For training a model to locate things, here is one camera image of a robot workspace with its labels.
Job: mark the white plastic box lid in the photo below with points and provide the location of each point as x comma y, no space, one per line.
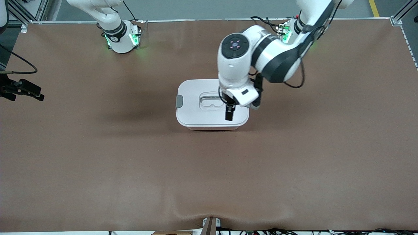
196,117

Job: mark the brown table mat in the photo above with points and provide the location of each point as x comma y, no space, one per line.
98,163

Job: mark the grey lid latch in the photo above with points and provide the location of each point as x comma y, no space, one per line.
179,101

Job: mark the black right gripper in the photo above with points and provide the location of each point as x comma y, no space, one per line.
7,88

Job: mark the pink plastic storage box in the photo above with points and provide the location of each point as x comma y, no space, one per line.
212,129

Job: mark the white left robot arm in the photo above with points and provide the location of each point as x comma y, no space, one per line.
277,58

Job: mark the aluminium frame profile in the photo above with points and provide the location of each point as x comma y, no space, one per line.
29,9
403,13

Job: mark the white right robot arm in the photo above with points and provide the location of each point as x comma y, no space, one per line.
114,32

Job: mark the perforated metal side strip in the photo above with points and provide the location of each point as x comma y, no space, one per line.
409,49

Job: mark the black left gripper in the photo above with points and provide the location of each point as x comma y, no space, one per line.
229,113

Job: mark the aluminium table edge rail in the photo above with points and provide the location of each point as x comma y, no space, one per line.
196,20

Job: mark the brown wooden board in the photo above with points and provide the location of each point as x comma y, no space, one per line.
171,233

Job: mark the metal bracket with brown post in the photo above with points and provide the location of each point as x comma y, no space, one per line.
210,227

